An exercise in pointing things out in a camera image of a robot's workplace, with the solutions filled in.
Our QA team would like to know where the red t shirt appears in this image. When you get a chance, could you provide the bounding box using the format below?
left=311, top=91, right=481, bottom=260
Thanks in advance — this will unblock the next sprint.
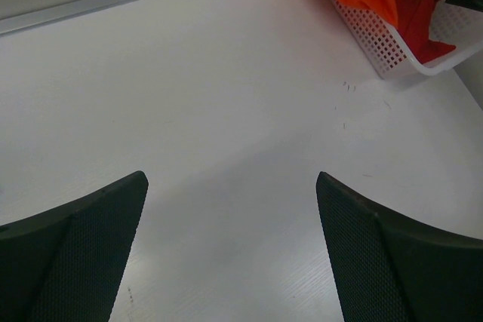
left=395, top=0, right=456, bottom=64

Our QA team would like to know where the white perforated plastic basket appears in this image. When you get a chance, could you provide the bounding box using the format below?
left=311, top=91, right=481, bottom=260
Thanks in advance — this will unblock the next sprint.
left=331, top=0, right=482, bottom=79

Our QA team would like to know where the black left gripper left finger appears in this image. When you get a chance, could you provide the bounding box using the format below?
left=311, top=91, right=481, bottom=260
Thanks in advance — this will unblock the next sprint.
left=1, top=171, right=149, bottom=321

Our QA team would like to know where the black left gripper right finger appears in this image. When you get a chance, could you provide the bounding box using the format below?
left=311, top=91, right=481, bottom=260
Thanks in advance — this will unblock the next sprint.
left=316, top=172, right=482, bottom=321

